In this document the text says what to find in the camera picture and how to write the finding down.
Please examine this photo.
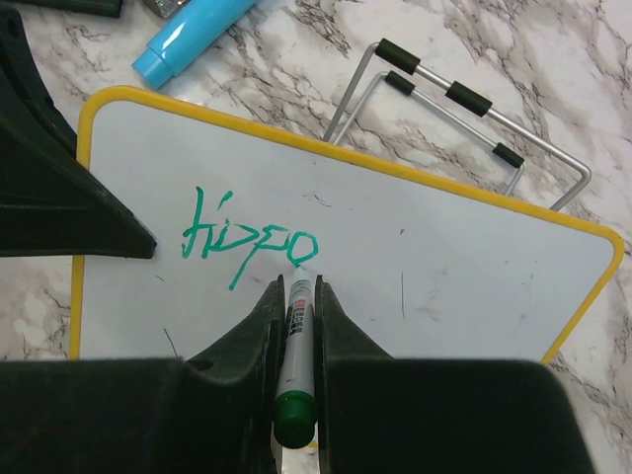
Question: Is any yellow framed whiteboard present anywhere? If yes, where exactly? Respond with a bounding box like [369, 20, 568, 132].
[69, 86, 624, 362]

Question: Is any black white chessboard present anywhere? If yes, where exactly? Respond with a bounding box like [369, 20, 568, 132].
[13, 0, 123, 19]

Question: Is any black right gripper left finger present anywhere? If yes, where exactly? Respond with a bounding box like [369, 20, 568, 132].
[1, 280, 285, 473]

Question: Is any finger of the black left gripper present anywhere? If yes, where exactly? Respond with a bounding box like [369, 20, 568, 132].
[1, 7, 156, 259]

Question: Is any green whiteboard marker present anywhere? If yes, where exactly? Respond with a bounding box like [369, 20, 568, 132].
[274, 267, 318, 449]

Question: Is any blue toy microphone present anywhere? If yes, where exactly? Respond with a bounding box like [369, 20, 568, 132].
[132, 0, 257, 90]

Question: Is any metal wire whiteboard stand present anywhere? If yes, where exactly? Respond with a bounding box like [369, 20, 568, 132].
[323, 39, 593, 211]

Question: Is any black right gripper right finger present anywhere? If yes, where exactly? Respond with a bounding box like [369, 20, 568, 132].
[315, 281, 594, 473]

